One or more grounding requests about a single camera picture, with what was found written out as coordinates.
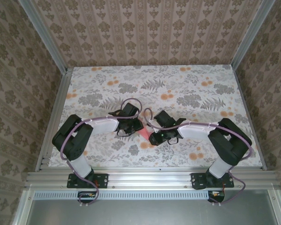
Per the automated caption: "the pink cloth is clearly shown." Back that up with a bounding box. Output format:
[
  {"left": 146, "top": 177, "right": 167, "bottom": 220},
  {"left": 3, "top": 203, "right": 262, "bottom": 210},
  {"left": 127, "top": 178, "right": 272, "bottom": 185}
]
[{"left": 138, "top": 112, "right": 155, "bottom": 139}]

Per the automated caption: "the grey metal sheet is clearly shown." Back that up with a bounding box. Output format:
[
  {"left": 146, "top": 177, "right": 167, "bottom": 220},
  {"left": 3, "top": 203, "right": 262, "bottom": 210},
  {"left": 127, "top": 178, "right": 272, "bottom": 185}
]
[{"left": 13, "top": 189, "right": 281, "bottom": 225}]

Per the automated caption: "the floral patterned table cover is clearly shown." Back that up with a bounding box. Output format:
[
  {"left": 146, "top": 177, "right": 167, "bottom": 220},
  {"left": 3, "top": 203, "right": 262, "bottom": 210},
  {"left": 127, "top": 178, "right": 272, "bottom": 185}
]
[{"left": 48, "top": 66, "right": 264, "bottom": 168}]

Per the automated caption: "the black controller board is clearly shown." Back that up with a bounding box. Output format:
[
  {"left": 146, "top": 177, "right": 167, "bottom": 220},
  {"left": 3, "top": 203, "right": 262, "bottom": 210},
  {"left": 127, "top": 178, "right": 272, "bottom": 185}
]
[
  {"left": 207, "top": 190, "right": 226, "bottom": 203},
  {"left": 77, "top": 191, "right": 99, "bottom": 204}
]

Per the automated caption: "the aluminium frame cross beam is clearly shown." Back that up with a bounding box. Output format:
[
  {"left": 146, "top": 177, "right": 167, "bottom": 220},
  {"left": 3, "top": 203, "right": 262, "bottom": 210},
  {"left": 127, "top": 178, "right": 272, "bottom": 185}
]
[{"left": 25, "top": 171, "right": 277, "bottom": 188}]

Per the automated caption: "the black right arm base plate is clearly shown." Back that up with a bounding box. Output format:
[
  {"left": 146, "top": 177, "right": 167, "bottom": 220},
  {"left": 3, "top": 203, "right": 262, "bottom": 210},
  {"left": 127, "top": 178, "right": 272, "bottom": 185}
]
[{"left": 191, "top": 172, "right": 235, "bottom": 190}]

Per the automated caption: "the grey slotted cable duct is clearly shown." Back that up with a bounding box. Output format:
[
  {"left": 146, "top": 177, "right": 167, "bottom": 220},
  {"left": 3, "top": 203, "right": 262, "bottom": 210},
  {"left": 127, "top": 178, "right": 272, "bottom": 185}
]
[{"left": 34, "top": 190, "right": 210, "bottom": 200}]

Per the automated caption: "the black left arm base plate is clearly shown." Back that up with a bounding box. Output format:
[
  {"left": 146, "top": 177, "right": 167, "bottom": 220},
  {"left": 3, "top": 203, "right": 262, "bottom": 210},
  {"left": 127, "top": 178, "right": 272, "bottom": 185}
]
[{"left": 67, "top": 173, "right": 109, "bottom": 189}]

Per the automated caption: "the aluminium frame side rail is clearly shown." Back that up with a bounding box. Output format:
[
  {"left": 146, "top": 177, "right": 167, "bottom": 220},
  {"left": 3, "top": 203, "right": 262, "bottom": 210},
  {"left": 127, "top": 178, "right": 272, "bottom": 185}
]
[{"left": 36, "top": 67, "right": 73, "bottom": 173}]

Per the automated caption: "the aluminium frame post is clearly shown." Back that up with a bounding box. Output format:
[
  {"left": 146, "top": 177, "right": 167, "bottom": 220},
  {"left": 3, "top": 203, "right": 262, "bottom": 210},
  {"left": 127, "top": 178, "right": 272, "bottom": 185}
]
[
  {"left": 21, "top": 0, "right": 70, "bottom": 73},
  {"left": 231, "top": 0, "right": 271, "bottom": 68}
]

